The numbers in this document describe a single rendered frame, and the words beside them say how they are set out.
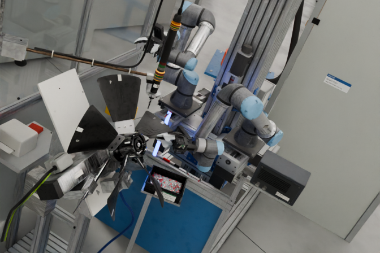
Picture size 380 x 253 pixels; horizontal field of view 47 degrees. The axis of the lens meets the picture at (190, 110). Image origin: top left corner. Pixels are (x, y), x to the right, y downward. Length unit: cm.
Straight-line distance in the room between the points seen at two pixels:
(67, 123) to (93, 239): 129
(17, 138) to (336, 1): 242
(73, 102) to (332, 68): 215
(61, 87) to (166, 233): 126
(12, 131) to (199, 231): 125
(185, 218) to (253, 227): 115
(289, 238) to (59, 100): 248
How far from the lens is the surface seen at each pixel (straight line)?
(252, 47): 273
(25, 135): 240
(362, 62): 359
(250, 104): 220
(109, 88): 213
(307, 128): 383
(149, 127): 228
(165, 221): 288
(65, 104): 217
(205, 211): 270
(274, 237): 387
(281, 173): 231
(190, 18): 265
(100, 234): 329
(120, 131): 211
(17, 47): 193
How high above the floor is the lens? 245
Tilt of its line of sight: 30 degrees down
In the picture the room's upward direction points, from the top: 21 degrees clockwise
